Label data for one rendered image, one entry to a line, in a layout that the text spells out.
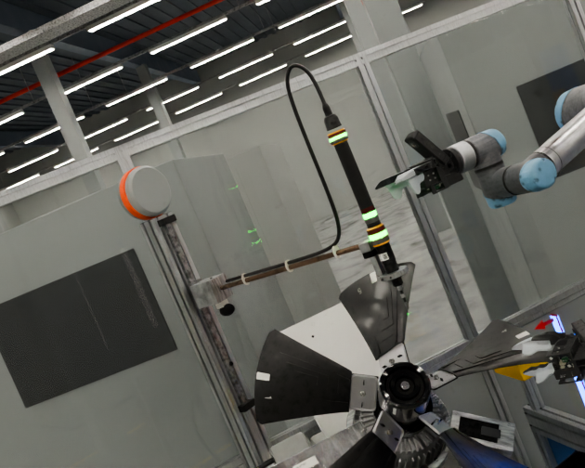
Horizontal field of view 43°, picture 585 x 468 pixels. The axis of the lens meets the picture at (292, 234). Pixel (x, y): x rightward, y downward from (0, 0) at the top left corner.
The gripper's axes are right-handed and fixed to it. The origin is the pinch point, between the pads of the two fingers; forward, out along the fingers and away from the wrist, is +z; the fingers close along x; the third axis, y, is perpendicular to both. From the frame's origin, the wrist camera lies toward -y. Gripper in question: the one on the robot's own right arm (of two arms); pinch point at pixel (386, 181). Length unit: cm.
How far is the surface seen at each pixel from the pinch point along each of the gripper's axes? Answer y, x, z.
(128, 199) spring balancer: -22, 60, 45
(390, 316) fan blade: 31.6, 9.6, 7.7
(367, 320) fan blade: 31.6, 16.7, 10.7
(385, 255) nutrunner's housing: 15.5, -1.8, 8.9
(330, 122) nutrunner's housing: -18.0, -1.7, 9.1
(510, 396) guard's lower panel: 90, 61, -51
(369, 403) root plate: 47, 6, 24
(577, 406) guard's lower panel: 106, 57, -74
